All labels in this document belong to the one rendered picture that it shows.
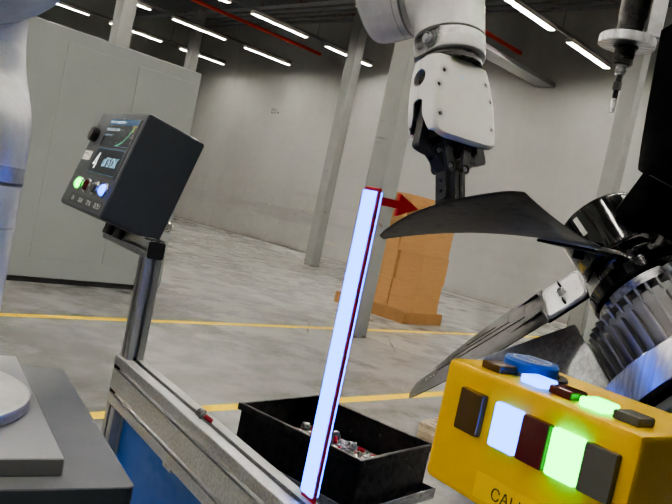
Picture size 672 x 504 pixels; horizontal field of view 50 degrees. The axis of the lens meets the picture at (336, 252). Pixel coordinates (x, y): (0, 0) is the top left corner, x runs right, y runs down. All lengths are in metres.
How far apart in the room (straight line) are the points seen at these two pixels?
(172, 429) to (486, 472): 0.59
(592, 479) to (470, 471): 0.10
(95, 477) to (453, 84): 0.55
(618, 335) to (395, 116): 6.28
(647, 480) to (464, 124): 0.49
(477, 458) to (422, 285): 8.61
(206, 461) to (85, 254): 6.27
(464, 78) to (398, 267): 8.42
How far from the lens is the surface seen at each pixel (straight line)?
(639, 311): 0.93
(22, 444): 0.60
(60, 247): 7.04
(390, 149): 7.08
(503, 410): 0.50
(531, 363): 0.54
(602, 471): 0.46
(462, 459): 0.54
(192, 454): 0.97
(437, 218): 0.85
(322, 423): 0.77
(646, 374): 0.88
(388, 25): 0.93
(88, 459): 0.62
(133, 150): 1.23
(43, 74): 6.85
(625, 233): 1.02
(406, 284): 9.11
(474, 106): 0.86
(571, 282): 1.09
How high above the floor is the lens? 1.16
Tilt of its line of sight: 3 degrees down
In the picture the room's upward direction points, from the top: 12 degrees clockwise
